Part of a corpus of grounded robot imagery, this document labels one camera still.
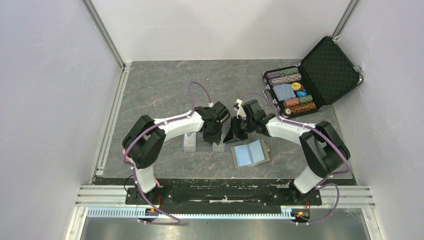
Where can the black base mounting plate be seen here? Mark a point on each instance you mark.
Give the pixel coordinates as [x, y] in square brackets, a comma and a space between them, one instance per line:
[229, 196]

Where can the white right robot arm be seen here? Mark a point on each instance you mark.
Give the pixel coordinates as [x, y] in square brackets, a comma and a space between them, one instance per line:
[323, 148]

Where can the poker chips in case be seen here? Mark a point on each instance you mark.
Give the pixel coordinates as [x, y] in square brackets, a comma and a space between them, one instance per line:
[289, 91]

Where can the clear acrylic card box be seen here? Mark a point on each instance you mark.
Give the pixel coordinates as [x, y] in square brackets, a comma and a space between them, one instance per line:
[189, 142]
[219, 147]

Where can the black poker chip case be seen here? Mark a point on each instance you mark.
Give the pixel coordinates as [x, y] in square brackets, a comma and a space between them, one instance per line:
[329, 72]

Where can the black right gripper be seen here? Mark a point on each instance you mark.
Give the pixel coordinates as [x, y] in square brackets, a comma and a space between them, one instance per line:
[235, 131]

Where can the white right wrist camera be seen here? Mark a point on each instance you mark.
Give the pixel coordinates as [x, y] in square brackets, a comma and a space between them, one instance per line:
[240, 113]

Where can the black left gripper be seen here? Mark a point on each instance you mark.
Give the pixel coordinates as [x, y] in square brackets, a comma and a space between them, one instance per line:
[216, 138]

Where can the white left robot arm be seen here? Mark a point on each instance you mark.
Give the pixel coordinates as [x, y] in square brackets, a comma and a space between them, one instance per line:
[143, 143]

